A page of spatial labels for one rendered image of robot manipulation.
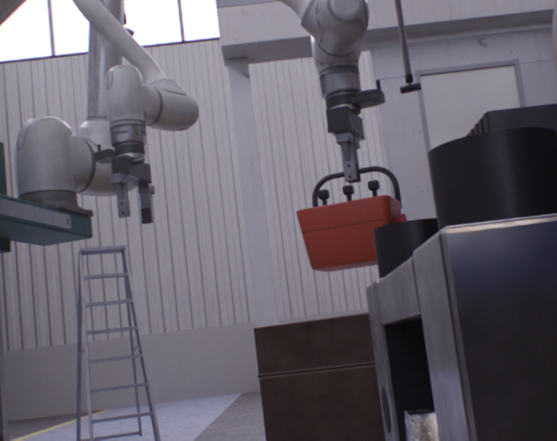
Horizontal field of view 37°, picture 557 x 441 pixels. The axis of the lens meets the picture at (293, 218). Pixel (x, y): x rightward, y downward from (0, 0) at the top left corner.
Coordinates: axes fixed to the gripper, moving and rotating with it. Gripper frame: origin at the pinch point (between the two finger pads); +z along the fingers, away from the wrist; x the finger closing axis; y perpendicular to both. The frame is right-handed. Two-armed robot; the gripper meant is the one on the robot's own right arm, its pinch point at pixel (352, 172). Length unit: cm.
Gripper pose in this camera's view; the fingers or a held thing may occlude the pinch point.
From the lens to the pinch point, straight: 181.9
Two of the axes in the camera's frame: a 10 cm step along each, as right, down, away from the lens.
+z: 1.2, 9.8, -1.5
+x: -3.3, -1.1, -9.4
